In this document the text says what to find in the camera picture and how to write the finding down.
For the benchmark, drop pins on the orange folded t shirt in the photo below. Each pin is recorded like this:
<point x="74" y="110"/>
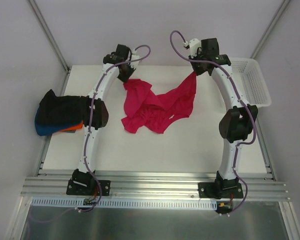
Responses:
<point x="73" y="128"/>

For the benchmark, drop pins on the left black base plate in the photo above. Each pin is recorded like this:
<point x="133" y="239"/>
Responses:
<point x="79" y="189"/>

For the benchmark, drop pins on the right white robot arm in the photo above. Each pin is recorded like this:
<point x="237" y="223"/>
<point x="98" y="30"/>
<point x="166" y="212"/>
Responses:
<point x="237" y="123"/>

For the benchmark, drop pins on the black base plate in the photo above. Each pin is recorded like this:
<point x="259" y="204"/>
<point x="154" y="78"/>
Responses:
<point x="209" y="190"/>
<point x="79" y="189"/>

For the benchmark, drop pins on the pink t shirt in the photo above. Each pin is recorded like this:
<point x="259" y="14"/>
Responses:
<point x="157" y="112"/>

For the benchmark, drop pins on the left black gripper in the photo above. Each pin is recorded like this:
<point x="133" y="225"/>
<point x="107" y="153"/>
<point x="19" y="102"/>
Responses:
<point x="126" y="72"/>

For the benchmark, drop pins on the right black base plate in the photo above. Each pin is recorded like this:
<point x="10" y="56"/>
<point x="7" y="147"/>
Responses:
<point x="209" y="190"/>

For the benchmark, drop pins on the aluminium mounting rail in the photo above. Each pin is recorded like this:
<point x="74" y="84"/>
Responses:
<point x="155" y="185"/>

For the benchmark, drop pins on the blue folded t shirt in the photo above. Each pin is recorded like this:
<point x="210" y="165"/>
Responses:
<point x="46" y="130"/>

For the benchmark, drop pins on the black folded t shirt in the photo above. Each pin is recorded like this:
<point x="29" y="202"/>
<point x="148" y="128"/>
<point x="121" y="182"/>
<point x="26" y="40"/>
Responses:
<point x="66" y="110"/>

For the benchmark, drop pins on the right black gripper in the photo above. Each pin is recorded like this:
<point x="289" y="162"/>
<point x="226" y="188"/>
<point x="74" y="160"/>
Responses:
<point x="200" y="68"/>

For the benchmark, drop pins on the white plastic basket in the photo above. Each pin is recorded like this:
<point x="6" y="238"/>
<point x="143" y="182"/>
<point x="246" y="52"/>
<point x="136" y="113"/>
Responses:
<point x="249" y="79"/>

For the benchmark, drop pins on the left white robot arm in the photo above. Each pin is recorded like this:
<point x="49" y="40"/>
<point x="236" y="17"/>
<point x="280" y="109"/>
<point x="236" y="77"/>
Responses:
<point x="118" y="65"/>

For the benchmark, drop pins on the white slotted cable duct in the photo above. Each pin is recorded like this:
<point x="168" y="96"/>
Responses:
<point x="120" y="203"/>

